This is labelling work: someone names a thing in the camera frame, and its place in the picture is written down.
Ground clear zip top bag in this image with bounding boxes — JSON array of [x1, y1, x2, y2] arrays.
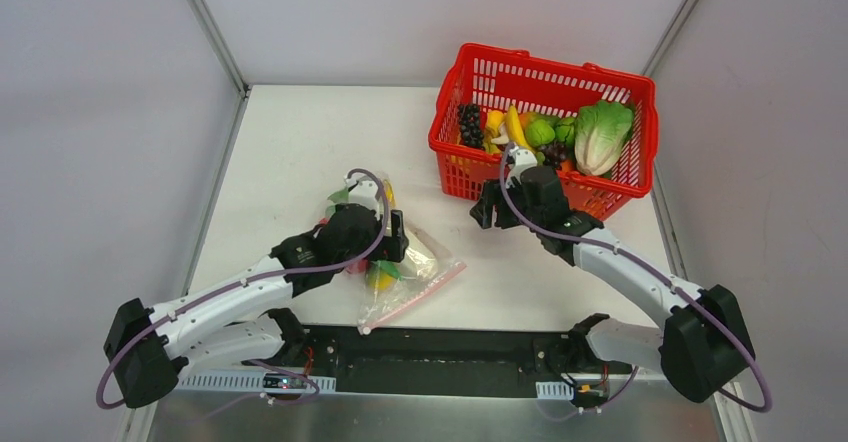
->
[[320, 172, 466, 336]]

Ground red plastic basket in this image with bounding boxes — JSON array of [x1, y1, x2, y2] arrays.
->
[[428, 43, 659, 220]]

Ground yellow banana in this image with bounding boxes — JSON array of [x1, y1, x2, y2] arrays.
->
[[504, 105, 532, 150], [382, 179, 396, 209]]

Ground white garlic bulb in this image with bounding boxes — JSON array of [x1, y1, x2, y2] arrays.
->
[[490, 125, 510, 146]]

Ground white green napa cabbage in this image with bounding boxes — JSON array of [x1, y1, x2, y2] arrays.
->
[[397, 228, 438, 281]]

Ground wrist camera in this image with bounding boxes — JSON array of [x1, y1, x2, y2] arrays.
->
[[505, 145, 538, 179], [343, 170, 385, 218]]

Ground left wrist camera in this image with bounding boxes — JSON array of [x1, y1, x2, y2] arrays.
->
[[343, 170, 385, 218]]

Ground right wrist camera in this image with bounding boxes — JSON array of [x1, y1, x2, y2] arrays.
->
[[505, 145, 538, 179]]

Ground light green lime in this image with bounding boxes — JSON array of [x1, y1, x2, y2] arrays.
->
[[524, 119, 556, 148]]

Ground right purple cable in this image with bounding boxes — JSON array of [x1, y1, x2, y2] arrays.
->
[[498, 142, 774, 414]]

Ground dark purple grape bunch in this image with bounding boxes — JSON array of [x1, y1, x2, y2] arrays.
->
[[457, 103, 484, 150]]

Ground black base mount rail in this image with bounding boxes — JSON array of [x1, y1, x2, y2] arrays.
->
[[296, 325, 603, 398]]

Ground large green lettuce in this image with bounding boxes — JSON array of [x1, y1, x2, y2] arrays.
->
[[574, 100, 635, 176]]

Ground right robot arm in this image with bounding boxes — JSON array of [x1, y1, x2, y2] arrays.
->
[[469, 166, 773, 412]]

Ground dark green pepper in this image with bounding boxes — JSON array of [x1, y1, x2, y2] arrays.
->
[[554, 116, 576, 148]]

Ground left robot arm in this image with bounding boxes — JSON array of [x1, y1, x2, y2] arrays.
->
[[96, 203, 409, 409]]

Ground reddish purple grape bunch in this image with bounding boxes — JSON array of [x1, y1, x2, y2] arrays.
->
[[537, 140, 571, 170]]

